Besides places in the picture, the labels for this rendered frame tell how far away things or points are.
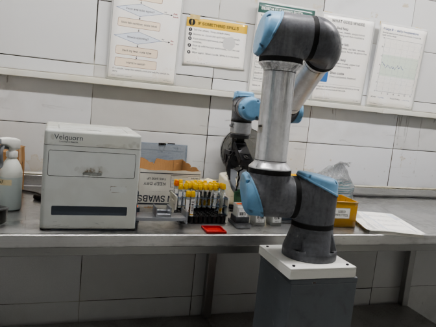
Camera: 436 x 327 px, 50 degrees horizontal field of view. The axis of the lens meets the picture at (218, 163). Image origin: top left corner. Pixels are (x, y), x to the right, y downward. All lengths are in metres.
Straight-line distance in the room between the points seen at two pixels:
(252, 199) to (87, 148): 0.52
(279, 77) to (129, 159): 0.52
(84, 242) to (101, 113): 0.77
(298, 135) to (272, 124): 1.13
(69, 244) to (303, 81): 0.83
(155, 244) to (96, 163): 0.31
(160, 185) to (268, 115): 0.69
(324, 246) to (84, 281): 1.25
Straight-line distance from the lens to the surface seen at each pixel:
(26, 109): 2.07
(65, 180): 1.45
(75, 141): 1.43
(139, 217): 1.51
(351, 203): 1.85
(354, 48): 2.48
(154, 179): 1.79
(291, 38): 1.24
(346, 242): 1.77
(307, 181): 1.27
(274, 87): 1.23
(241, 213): 1.64
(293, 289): 1.26
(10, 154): 1.67
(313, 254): 1.29
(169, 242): 1.50
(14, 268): 2.21
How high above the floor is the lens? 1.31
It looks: 8 degrees down
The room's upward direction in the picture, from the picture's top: 6 degrees clockwise
